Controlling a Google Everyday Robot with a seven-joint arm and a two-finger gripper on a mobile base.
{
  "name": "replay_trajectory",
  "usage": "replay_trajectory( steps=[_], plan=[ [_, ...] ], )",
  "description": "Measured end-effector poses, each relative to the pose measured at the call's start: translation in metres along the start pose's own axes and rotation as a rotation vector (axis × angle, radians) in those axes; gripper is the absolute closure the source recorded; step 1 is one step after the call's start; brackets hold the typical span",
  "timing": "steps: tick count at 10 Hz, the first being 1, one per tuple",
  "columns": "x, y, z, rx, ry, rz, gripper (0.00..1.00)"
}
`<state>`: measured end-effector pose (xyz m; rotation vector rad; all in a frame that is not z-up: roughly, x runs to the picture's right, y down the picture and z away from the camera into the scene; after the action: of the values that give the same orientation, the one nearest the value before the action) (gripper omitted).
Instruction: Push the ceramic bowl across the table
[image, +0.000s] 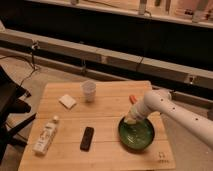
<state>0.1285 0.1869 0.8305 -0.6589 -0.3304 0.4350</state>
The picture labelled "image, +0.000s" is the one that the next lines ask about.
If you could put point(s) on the white square sponge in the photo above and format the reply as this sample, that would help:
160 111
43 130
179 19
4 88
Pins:
67 101

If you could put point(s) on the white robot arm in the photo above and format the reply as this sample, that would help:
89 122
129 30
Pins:
160 101

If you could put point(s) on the white plastic bottle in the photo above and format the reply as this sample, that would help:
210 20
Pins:
45 138

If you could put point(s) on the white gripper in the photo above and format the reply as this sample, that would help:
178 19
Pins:
131 118

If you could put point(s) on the orange carrot-like object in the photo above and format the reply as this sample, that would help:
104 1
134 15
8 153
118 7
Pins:
132 99

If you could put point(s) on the green ceramic bowl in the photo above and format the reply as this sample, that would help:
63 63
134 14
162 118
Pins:
136 136

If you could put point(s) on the black chair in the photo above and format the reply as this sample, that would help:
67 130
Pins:
10 93

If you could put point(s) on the black remote control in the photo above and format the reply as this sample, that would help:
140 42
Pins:
87 138

